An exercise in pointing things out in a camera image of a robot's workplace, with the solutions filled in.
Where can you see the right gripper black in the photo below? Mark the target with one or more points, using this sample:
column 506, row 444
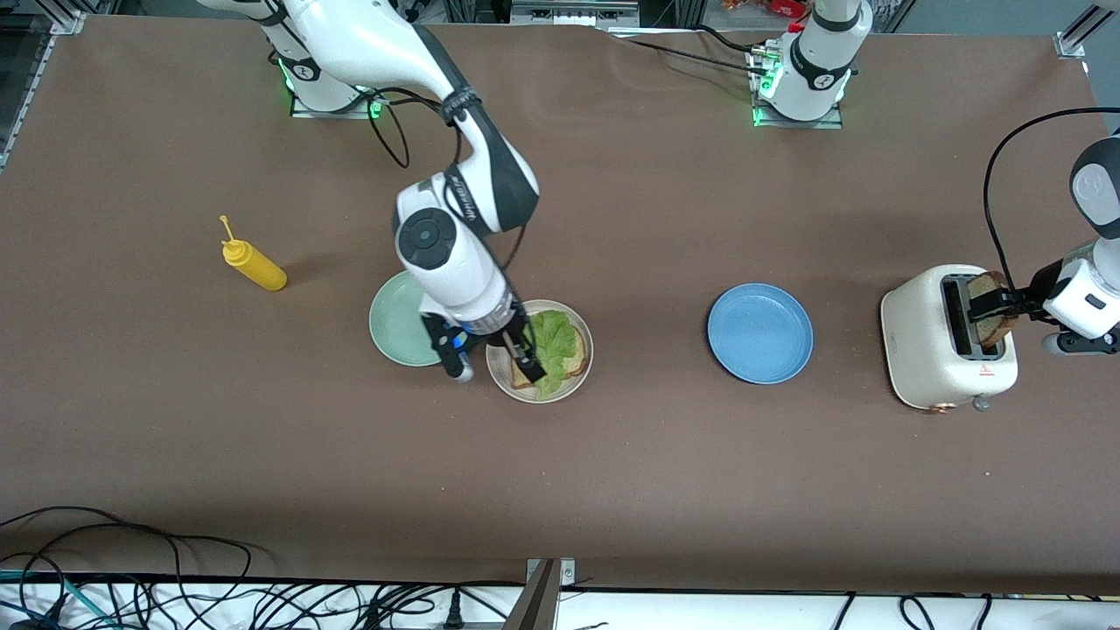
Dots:
column 512, row 333

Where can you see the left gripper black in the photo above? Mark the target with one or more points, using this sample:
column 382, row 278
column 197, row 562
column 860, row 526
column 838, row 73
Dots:
column 1042, row 286

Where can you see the brown bread slice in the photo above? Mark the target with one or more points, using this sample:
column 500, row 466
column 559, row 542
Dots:
column 579, row 360
column 996, row 332

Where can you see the green lettuce leaf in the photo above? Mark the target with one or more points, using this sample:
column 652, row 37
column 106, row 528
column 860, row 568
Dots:
column 560, row 350

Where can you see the yellow mustard squeeze bottle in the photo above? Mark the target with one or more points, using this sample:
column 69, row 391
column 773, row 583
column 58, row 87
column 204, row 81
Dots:
column 254, row 267

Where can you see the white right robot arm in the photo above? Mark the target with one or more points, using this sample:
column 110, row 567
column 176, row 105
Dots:
column 437, row 254

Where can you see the beige round plate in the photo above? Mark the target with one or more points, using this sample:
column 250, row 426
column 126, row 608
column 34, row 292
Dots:
column 577, row 385

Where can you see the green round plate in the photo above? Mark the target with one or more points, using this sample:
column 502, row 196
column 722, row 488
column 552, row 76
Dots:
column 394, row 337

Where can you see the blue round plate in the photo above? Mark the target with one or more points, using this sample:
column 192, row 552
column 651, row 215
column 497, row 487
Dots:
column 759, row 333

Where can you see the white two-slot toaster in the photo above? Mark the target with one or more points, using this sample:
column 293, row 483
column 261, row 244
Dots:
column 919, row 359

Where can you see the aluminium corner profile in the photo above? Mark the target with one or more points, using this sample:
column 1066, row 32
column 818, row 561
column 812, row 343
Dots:
column 1069, row 45

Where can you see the black power plug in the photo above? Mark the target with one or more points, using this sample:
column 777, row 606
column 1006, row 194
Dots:
column 454, row 612

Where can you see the grey metal box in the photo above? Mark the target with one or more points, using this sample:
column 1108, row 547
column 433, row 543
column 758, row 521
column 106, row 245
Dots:
column 573, row 10

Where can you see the red packet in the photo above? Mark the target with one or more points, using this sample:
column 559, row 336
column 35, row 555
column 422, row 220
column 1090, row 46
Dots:
column 770, row 7

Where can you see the grey metal bracket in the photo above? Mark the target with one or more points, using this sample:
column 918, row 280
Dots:
column 538, row 604

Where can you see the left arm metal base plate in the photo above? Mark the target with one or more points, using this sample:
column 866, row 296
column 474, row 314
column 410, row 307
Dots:
column 801, row 124

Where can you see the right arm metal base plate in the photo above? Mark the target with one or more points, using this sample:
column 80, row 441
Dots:
column 306, row 114

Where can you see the aluminium frame profile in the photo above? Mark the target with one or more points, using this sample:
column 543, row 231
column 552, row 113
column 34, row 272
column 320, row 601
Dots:
column 70, row 22

